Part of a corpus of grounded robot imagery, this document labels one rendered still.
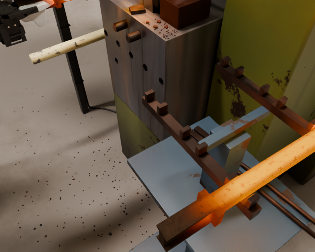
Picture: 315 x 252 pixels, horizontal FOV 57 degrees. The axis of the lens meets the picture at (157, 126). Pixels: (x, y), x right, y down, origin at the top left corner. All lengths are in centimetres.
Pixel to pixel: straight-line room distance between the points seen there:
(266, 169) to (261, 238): 28
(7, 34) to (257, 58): 65
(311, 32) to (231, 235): 49
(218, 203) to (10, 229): 128
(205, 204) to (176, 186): 34
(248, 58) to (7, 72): 191
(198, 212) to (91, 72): 190
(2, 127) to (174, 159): 140
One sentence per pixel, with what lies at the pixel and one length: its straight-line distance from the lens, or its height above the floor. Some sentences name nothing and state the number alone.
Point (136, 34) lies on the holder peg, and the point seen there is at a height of 88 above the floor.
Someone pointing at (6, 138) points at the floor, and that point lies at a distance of 196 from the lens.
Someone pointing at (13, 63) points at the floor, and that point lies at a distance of 253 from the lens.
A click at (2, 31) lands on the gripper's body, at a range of 82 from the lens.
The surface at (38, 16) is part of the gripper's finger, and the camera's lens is 84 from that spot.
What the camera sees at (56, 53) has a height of 62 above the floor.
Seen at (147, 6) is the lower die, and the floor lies 93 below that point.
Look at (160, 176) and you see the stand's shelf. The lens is 78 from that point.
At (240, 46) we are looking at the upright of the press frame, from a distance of 90.
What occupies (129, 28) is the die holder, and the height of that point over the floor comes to 87.
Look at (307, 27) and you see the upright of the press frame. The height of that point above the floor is 101.
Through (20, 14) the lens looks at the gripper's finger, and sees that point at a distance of 80.
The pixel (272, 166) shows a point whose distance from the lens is 51.
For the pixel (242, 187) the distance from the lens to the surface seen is 47.
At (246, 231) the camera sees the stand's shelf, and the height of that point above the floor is 68.
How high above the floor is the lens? 135
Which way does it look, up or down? 48 degrees down
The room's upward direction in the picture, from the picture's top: straight up
